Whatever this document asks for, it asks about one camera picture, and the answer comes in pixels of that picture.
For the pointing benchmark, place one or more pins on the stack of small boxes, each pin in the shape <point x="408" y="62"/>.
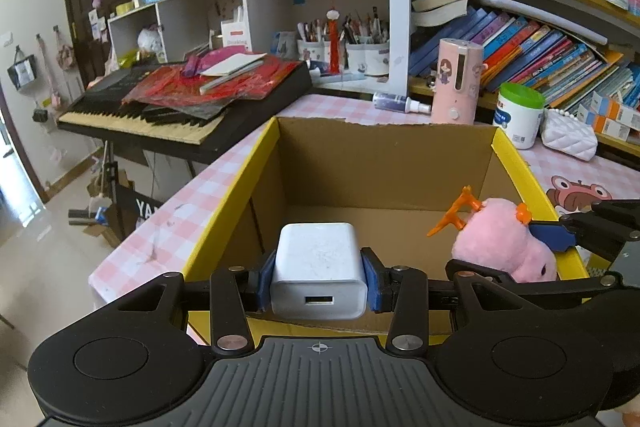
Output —
<point x="610" y="117"/>

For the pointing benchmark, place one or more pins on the magenta wrapper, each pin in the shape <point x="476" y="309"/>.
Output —
<point x="197" y="63"/>

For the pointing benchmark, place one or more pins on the red tassel ornament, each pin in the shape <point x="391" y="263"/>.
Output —
<point x="333" y="47"/>

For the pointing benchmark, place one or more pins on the long row of colourful books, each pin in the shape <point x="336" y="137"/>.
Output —
<point x="530" y="52"/>

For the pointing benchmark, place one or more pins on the white pen cup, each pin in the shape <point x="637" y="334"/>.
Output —
<point x="377" y="59"/>
<point x="311" y="56"/>
<point x="356" y="59"/>

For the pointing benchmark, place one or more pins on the black electronic keyboard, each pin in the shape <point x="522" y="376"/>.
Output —
<point x="260" y="107"/>

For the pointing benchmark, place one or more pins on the pink checked tablecloth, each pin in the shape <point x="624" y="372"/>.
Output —
<point x="200" y="207"/>

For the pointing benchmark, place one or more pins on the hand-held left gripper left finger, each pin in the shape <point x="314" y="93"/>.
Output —
<point x="265" y="279"/>

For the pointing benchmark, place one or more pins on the grey slim bar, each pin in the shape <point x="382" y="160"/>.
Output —
<point x="225" y="82"/>

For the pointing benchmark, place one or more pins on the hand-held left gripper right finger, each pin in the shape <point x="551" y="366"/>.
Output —
<point x="372" y="284"/>

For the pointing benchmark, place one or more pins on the cardboard box with yellow outside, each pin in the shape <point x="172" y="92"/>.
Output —
<point x="380" y="167"/>

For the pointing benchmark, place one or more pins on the black and white hanging bag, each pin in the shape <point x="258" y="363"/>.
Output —
<point x="21" y="72"/>

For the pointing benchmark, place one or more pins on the white jar with green lid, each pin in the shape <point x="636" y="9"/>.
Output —
<point x="517" y="117"/>

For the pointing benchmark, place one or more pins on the blue tissue pack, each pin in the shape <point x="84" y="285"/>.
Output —
<point x="284" y="46"/>

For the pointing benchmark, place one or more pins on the small spray bottle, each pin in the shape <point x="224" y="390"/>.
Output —
<point x="395" y="102"/>

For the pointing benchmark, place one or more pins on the pink cylinder humidifier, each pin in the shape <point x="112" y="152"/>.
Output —
<point x="455" y="82"/>

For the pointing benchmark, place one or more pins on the white notebook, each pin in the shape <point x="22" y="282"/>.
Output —
<point x="232" y="63"/>

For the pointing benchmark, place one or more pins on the pink plush with orange antlers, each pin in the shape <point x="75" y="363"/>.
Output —
<point x="495" y="239"/>

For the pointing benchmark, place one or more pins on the white paper bag red label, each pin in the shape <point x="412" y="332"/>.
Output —
<point x="236" y="34"/>

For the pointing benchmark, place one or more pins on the white plastic bag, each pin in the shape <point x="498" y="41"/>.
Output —
<point x="150" y="42"/>

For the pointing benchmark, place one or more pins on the pink hanging pouch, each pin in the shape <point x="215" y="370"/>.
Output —
<point x="65" y="54"/>

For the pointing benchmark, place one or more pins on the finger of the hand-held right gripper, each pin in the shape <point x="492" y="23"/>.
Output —
<point x="485" y="268"/>
<point x="550" y="236"/>

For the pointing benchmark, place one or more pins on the white quilted pouch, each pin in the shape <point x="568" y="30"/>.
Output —
<point x="570" y="137"/>

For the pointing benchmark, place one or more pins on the white charger block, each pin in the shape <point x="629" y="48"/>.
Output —
<point x="317" y="267"/>

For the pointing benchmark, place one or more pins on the cardboard pieces pile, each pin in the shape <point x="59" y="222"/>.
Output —
<point x="92" y="222"/>

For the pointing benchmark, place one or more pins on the black keyboard stand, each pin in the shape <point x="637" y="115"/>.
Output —
<point x="137" y="207"/>

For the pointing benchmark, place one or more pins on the red plastic bag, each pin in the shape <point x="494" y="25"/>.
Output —
<point x="250" y="82"/>

